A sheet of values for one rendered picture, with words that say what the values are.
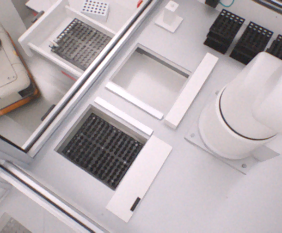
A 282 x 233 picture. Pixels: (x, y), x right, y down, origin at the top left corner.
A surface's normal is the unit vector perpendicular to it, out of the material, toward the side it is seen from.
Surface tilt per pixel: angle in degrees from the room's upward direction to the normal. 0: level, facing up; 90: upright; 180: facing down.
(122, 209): 0
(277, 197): 0
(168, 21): 90
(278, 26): 90
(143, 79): 0
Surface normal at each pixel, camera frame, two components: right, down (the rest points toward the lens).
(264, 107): -0.96, 0.11
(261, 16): -0.54, 0.78
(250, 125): -0.50, 0.65
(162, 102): 0.04, -0.37
